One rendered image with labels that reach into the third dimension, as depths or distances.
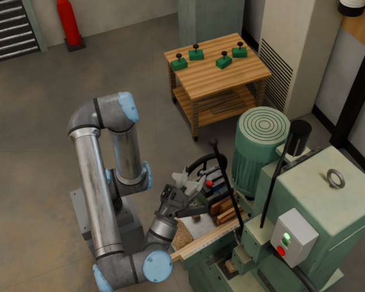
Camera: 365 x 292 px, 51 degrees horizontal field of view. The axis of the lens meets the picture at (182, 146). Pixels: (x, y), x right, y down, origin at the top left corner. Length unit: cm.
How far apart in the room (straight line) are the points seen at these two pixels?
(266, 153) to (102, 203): 55
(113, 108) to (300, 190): 70
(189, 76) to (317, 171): 190
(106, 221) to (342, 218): 69
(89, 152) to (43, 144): 206
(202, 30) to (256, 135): 250
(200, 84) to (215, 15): 95
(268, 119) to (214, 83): 160
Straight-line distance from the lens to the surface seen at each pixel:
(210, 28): 367
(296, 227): 110
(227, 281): 174
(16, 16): 415
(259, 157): 126
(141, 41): 420
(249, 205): 159
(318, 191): 113
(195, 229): 171
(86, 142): 136
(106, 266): 123
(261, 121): 127
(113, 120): 141
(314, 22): 278
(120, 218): 208
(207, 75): 292
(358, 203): 114
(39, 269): 280
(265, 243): 127
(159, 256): 120
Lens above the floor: 243
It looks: 51 degrees down
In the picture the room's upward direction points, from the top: 3 degrees counter-clockwise
